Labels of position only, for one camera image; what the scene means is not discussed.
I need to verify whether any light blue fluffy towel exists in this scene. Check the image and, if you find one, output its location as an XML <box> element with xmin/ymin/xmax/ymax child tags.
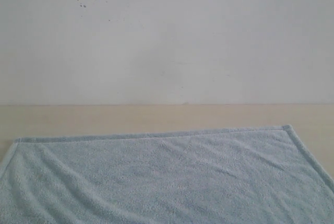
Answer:
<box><xmin>1</xmin><ymin>125</ymin><xmax>333</xmax><ymax>223</ymax></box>

